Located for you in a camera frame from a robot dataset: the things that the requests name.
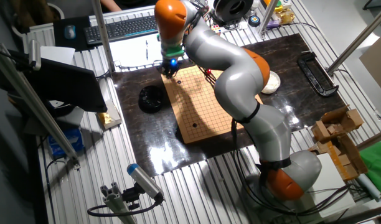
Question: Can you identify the white round stone bowl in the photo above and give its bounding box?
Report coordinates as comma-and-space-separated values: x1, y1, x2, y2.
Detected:
260, 70, 281, 95

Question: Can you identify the aluminium frame post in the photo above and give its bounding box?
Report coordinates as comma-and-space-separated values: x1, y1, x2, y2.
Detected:
258, 0, 279, 35
326, 2, 381, 75
355, 127, 381, 151
90, 0, 116, 73

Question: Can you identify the open cardboard box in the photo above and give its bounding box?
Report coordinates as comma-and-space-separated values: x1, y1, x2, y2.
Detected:
320, 105, 365, 133

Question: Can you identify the thin black cable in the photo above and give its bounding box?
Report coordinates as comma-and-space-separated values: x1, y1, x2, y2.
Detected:
40, 157, 67, 224

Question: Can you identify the white paper sheet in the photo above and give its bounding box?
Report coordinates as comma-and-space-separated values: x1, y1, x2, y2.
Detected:
108, 32, 166, 68

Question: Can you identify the yellow green object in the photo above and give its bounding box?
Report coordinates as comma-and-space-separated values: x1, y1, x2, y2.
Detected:
262, 0, 284, 13

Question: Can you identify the black filament spool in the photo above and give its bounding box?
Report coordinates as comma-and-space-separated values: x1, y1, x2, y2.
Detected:
213, 0, 255, 23

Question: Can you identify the small white gold box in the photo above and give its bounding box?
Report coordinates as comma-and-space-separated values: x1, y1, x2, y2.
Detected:
96, 99, 123, 130

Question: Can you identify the green mounting adapter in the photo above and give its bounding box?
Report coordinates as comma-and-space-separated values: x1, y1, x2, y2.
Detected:
161, 45, 186, 60

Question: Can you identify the black blue round puck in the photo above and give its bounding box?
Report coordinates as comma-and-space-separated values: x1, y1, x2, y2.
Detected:
248, 14, 261, 28

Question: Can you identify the blue package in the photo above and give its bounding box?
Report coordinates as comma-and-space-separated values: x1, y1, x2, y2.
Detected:
47, 127, 85, 158

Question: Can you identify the long aluminium beam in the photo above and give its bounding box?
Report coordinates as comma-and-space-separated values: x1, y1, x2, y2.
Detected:
0, 43, 82, 170

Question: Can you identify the small cardboard box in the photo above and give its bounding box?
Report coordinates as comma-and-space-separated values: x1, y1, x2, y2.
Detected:
311, 120, 336, 143

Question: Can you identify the white sheet behind monitor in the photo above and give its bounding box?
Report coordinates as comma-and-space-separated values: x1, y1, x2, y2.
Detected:
40, 45, 76, 65

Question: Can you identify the dark marble slab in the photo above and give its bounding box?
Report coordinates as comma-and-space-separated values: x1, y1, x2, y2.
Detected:
111, 32, 347, 178

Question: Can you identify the gold foil pack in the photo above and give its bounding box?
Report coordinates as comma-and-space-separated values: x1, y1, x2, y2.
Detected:
276, 9, 296, 26

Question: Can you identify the silver camera blue end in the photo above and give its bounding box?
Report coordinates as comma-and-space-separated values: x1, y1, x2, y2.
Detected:
126, 163, 165, 202

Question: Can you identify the black computer keyboard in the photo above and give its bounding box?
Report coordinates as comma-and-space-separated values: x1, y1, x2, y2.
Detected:
83, 14, 159, 46

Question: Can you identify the bare person forearm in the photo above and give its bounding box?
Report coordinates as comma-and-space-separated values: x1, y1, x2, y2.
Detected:
99, 0, 122, 12

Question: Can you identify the pale rolled sheet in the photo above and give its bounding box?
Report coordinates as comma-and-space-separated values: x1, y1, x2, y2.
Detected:
355, 173, 381, 202

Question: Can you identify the tan go board mat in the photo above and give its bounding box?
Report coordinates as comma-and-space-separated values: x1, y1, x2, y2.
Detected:
161, 64, 265, 144

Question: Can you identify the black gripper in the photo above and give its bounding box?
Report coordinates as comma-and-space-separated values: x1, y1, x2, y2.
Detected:
161, 58, 183, 80

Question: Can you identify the black mouse pad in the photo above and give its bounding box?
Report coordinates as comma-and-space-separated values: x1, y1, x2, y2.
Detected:
52, 16, 92, 52

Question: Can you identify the green cloth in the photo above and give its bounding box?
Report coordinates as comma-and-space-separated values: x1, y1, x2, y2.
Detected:
359, 141, 381, 199

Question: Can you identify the black camera cable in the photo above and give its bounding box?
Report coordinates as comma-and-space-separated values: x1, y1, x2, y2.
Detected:
87, 194, 165, 218

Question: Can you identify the grey computer mouse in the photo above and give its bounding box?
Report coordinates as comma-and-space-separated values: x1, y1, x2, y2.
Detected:
63, 24, 77, 40

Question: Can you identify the large brown cardboard sheet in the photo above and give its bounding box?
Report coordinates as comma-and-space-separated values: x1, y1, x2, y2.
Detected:
359, 29, 381, 101

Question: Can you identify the short aluminium profile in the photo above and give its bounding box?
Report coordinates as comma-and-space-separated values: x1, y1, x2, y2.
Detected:
100, 182, 138, 224

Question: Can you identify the long cardboard box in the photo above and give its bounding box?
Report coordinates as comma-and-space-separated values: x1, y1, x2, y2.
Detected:
308, 133, 369, 182

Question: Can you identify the white rimmed round bin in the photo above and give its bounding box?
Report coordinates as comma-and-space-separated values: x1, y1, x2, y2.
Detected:
9, 1, 66, 41

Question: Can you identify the silver camera on beam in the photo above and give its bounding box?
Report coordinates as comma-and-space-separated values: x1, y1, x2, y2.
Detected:
27, 39, 42, 72

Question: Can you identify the black round stone bowl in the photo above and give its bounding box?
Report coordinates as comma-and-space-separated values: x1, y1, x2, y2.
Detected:
138, 85, 165, 113

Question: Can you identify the black monitor screen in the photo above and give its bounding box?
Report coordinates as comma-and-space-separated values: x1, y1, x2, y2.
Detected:
21, 57, 108, 113

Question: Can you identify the white flat panel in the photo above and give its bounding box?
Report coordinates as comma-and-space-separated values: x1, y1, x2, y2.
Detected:
302, 152, 356, 218

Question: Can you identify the black camera clamp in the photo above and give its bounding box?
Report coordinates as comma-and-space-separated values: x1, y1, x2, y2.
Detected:
121, 183, 142, 211

